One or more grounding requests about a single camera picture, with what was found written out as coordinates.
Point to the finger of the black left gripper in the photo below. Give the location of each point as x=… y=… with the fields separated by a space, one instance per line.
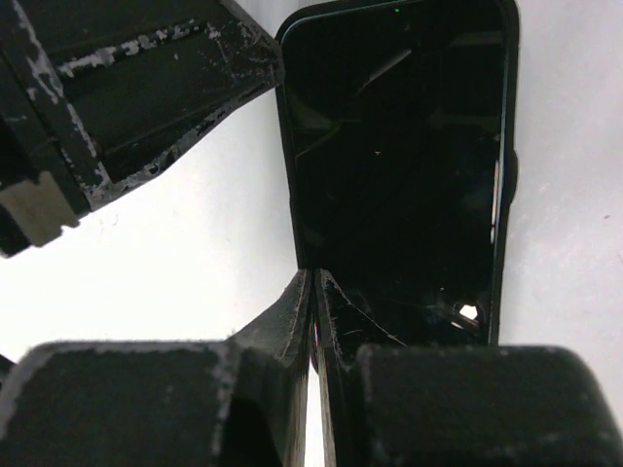
x=100 y=97

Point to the dark teal smartphone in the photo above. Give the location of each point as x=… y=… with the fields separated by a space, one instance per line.
x=399 y=170

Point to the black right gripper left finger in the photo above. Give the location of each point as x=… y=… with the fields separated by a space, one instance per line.
x=241 y=401

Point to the black phone case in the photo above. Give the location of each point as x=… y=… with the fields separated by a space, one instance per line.
x=508 y=194

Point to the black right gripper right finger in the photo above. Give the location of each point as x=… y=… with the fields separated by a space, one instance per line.
x=388 y=404

